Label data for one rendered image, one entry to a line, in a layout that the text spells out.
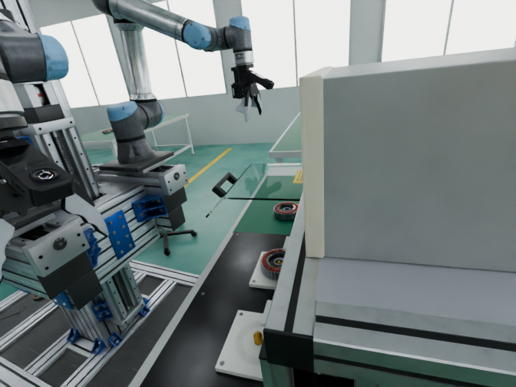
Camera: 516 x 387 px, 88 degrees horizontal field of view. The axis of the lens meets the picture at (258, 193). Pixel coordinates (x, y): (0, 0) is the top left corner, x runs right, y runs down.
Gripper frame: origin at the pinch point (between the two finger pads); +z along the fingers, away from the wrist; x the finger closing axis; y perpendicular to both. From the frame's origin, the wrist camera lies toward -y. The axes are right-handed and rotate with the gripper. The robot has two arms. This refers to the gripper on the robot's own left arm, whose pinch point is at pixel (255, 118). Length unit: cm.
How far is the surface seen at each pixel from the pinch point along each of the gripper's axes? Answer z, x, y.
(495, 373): 4, 85, -56
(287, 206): 38.2, 3.0, -12.3
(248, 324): 37, 64, -22
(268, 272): 34, 49, -21
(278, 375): 13, 86, -39
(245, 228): 40.3, 20.6, 0.4
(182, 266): 115, -23, 87
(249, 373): 37, 74, -26
